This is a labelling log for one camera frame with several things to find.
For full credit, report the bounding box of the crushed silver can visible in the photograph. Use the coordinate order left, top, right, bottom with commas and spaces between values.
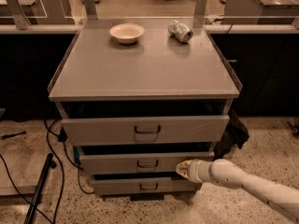
168, 21, 193, 43

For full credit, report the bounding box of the grey background desk right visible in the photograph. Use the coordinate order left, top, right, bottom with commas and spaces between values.
222, 0, 299, 24

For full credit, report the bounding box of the white ceramic bowl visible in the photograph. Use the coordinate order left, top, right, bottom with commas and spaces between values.
109, 23, 144, 45

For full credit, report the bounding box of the black metal pole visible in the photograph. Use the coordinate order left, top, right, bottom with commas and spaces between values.
23, 153, 55, 224

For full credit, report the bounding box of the grey drawer cabinet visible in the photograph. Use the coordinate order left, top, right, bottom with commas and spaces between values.
47, 17, 244, 201

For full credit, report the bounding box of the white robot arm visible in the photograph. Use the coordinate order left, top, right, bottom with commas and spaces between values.
176, 159, 299, 224

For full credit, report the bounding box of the grey background desk left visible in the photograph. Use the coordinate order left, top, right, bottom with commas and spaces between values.
0, 0, 75, 24

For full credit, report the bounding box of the grey top drawer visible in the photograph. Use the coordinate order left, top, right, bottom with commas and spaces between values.
62, 115, 229, 146

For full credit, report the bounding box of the black floor cable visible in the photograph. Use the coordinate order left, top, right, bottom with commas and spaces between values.
0, 119, 94, 224

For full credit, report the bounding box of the grey background desk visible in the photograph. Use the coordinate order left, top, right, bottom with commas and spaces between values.
222, 0, 299, 24
0, 0, 75, 24

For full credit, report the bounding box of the dark cloth behind cabinet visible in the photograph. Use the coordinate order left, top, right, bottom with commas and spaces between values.
213, 109, 249, 160

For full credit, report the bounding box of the black tool on floor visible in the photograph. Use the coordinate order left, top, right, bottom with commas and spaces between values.
0, 131, 26, 140

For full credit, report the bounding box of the grey bottom drawer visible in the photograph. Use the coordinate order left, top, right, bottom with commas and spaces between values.
92, 172, 201, 196

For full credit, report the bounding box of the grey drawer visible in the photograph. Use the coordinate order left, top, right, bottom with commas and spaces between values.
79, 143, 214, 175
92, 172, 201, 196
62, 115, 229, 146

